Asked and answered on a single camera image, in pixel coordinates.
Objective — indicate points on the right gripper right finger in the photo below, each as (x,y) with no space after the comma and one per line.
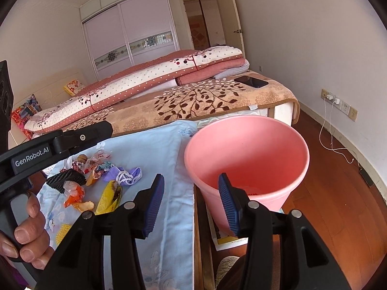
(233,200)

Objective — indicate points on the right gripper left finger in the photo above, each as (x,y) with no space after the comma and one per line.
(148,202)

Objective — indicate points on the black foam fruit net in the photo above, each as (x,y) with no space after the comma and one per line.
(58,180)

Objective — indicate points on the yellow foam fruit net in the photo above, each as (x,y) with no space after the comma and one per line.
(62,232)

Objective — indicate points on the pink plastic trash bin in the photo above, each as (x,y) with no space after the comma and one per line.
(266,158)

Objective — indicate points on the left hand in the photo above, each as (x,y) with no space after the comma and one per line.
(32,235)

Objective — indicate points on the light blue floral cloth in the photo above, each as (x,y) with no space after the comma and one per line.
(167,254)

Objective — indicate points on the purple white wrapper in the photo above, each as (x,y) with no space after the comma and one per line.
(122,176)

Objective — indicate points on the colourful patterned pillow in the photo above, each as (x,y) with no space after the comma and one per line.
(24,112)

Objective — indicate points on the orange peel piece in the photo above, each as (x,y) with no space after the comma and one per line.
(83,206)

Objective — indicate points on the orange clear plastic wrapper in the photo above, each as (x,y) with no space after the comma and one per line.
(74,193)

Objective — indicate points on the red white crumpled wrapper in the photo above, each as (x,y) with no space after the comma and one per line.
(97,158)

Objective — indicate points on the walnut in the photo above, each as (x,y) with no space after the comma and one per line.
(82,158)

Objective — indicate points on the yellow red pillow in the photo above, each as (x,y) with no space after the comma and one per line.
(74,87)

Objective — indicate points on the brown leaf pattern blanket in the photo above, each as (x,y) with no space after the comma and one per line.
(193,102)

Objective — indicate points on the red white dotted quilt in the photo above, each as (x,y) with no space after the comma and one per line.
(128,83)

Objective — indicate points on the pink folded blanket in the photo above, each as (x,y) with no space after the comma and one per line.
(216,71)

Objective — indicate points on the black device on floor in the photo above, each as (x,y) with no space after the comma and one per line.
(366,177)

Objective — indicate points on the open room door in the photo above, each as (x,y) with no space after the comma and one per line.
(231,24)

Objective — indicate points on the white wardrobe with sliding doors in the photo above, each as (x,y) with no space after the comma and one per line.
(122,33)

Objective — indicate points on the bed frame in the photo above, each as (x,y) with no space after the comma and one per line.
(282,112)

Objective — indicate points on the wall power outlet strip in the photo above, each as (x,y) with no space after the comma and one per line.
(340,104)

